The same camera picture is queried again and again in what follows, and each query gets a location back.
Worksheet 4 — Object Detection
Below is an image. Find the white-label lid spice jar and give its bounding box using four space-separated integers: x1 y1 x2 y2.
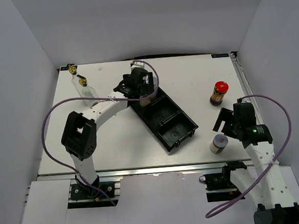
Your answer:
209 133 228 154

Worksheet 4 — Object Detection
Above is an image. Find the glass bottle with dark sauce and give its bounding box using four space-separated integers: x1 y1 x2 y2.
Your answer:
77 74 99 108

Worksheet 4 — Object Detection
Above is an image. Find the silver-lid white seasoning bottle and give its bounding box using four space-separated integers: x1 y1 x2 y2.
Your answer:
140 95 156 107

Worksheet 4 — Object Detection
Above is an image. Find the red-lid sauce jar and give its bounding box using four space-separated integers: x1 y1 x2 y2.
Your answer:
210 81 229 106

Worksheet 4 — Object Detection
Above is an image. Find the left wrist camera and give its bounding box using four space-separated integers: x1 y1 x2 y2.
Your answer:
130 60 145 69

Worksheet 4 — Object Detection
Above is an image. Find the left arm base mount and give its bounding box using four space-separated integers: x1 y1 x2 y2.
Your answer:
67 180 120 209

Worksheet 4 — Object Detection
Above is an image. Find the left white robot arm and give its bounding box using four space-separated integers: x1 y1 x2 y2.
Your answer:
61 67 157 198

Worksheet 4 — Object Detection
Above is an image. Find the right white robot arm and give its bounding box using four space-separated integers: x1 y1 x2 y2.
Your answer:
213 102 299 224

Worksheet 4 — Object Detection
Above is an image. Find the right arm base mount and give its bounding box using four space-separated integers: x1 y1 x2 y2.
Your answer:
198 161 247 203

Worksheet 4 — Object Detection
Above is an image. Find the black three-compartment tray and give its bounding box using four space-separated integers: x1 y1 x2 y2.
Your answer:
131 88 198 152

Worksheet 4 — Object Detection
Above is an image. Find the clear glass gold-spout bottle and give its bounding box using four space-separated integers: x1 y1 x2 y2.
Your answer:
68 65 82 97

